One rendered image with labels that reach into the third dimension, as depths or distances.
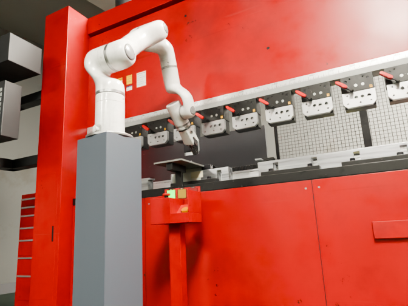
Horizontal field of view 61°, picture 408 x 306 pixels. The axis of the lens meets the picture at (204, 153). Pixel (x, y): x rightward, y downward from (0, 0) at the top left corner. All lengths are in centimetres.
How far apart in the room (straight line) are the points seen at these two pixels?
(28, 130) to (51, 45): 258
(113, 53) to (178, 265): 98
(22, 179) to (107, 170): 390
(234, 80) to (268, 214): 82
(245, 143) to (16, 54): 167
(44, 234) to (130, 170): 126
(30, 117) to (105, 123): 401
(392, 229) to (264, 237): 56
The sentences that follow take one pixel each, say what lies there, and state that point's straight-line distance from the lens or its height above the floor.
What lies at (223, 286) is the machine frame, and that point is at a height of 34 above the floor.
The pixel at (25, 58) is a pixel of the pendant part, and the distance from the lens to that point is 270.
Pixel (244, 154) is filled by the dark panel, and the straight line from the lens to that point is 252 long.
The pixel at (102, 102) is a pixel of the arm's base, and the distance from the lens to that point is 145.
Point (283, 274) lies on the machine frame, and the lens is 174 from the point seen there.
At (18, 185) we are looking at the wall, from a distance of 513.
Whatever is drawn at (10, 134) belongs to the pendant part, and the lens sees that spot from 244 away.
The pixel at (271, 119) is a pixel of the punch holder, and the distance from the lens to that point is 192.
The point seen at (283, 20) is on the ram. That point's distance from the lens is 214.
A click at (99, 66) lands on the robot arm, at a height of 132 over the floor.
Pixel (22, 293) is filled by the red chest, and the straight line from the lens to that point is 330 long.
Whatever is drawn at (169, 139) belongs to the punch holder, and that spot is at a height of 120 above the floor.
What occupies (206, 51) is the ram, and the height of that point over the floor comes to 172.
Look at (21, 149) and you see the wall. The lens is 522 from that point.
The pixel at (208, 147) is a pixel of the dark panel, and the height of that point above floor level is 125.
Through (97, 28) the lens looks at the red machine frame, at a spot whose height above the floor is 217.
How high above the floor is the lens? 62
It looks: 13 degrees up
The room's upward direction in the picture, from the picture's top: 3 degrees counter-clockwise
